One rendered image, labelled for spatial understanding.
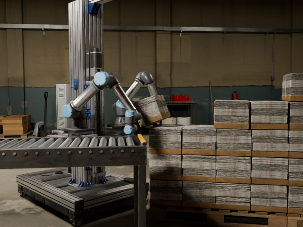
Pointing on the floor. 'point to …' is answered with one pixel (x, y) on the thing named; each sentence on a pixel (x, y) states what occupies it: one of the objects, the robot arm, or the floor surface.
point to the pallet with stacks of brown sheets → (15, 125)
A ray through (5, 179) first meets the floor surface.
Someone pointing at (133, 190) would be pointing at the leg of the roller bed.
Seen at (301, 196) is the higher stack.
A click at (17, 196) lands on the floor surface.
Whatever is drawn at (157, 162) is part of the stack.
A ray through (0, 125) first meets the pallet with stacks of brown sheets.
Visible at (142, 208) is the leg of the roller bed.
